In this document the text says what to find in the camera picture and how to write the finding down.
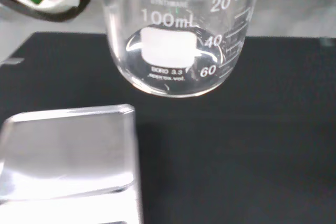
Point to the black bench cloth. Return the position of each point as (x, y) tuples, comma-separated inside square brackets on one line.
[(236, 142)]

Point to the white electronic balance steel pan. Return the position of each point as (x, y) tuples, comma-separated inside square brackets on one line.
[(65, 150)]

